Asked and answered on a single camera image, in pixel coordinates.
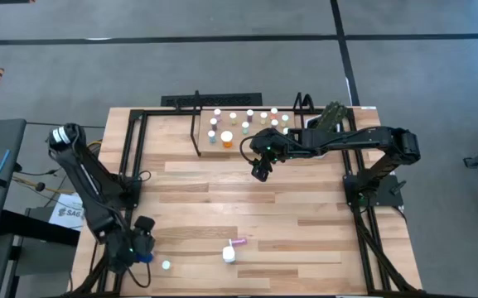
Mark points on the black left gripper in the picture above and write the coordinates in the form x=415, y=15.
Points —
x=124, y=252

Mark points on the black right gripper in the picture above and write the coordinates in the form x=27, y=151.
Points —
x=269, y=145

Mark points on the jar with blue lid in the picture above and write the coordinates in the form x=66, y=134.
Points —
x=145, y=258

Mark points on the green pill vial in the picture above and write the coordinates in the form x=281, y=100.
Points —
x=245, y=125

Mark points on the large orange pill bottle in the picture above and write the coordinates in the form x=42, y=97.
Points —
x=226, y=137

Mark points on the small clear vial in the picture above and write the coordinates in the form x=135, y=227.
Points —
x=264, y=116
x=284, y=118

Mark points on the orange-red pill vial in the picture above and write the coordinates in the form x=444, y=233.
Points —
x=273, y=111

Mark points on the blue pill vial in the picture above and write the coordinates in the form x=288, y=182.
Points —
x=211, y=134

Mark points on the purple pill vial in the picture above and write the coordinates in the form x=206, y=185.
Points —
x=213, y=122

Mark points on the pale pink pill vial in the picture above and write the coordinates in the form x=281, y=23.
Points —
x=238, y=241

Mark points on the large white labelled bottle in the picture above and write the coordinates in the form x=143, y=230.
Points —
x=229, y=254

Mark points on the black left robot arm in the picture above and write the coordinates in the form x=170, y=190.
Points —
x=89, y=186

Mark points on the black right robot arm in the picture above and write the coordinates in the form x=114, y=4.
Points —
x=346, y=138

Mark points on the white printed paper sheet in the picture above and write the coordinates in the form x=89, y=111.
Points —
x=66, y=213

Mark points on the black floor vent grille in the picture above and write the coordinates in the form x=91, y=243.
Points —
x=222, y=100

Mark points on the green cactus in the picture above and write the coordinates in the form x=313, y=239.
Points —
x=333, y=116

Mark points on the black desk bar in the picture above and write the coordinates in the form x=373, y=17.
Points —
x=35, y=229

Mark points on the white label sticker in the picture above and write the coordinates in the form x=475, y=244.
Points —
x=368, y=108

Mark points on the black aluminium table frame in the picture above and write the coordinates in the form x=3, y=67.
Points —
x=168, y=112

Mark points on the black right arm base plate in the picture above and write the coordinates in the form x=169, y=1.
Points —
x=387, y=194

